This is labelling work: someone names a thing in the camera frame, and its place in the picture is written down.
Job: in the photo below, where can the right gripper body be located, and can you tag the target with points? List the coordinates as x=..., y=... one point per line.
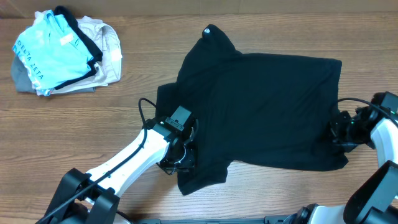
x=346, y=132

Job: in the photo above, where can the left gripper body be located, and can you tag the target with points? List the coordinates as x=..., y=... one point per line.
x=184, y=158

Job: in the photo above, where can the black polo shirt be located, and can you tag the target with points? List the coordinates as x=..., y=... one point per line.
x=262, y=109

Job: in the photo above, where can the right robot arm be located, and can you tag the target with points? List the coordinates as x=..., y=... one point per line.
x=375, y=124

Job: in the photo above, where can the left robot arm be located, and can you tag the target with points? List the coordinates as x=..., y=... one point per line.
x=93, y=196

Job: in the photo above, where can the beige folded garment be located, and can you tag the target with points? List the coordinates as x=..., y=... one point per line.
x=106, y=38

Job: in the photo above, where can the light blue folded t-shirt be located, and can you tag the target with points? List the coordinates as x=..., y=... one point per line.
x=51, y=52

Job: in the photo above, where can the grey folded garment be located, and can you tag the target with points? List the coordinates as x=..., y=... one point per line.
x=23, y=83

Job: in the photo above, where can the black folded garment in pile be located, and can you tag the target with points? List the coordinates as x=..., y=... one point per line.
x=93, y=49

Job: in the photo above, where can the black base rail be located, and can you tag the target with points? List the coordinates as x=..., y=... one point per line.
x=275, y=219

